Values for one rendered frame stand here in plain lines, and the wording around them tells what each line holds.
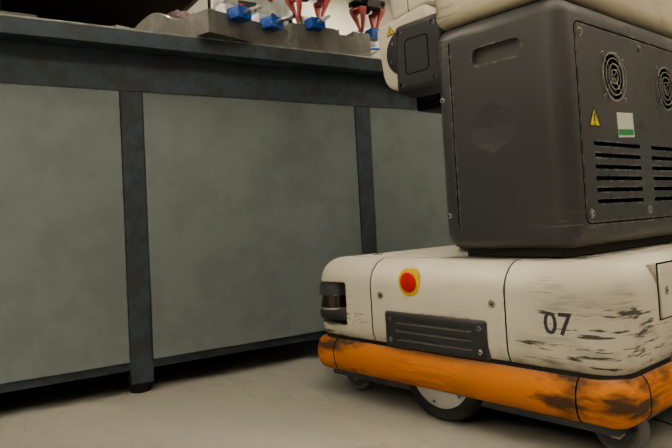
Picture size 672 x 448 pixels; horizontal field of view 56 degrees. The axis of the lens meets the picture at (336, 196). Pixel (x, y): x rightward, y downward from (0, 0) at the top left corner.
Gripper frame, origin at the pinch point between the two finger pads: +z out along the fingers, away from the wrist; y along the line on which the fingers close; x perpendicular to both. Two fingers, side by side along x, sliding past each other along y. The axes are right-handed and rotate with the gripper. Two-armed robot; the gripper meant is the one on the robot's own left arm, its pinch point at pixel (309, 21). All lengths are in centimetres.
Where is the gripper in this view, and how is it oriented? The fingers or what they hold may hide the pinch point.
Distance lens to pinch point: 180.4
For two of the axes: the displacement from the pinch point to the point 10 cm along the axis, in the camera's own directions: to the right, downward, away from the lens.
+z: 0.7, 10.0, -0.5
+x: 5.4, -0.8, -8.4
